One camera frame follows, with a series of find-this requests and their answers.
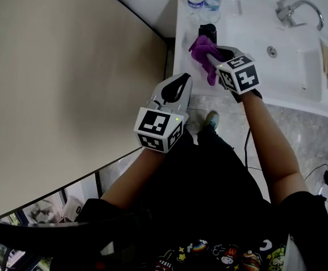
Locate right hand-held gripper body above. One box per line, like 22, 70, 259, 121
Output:
215, 53, 264, 104

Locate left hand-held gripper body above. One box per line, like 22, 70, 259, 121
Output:
133, 93, 190, 154

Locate purple cloth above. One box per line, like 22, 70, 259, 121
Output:
188, 34, 226, 86

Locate person's left forearm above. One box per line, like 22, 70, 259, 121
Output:
100, 147, 167, 210

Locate person's right forearm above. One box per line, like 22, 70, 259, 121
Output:
241, 90, 308, 206

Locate clear water bottle blue cap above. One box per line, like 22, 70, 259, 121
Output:
199, 0, 222, 24

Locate clear water bottle white cap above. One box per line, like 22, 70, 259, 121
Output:
185, 0, 206, 22

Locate white washbasin counter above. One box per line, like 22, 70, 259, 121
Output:
172, 0, 328, 121

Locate person's right shoe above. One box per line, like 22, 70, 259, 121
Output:
205, 111, 220, 130

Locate person's black trousers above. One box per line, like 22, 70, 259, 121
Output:
182, 124, 239, 166

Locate chrome faucet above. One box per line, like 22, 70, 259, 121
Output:
275, 0, 325, 32

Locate person's black printed shirt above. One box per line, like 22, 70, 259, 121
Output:
49, 139, 328, 271

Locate dark framed window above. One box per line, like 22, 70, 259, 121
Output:
0, 172, 104, 271

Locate black mounted device plate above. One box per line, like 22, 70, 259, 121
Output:
0, 215, 153, 262

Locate thin black hanging cable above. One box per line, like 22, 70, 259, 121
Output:
243, 128, 263, 171

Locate large beige board black frame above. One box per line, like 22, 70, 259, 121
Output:
0, 0, 169, 220

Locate black floor cable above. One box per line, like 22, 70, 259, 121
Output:
304, 164, 328, 217

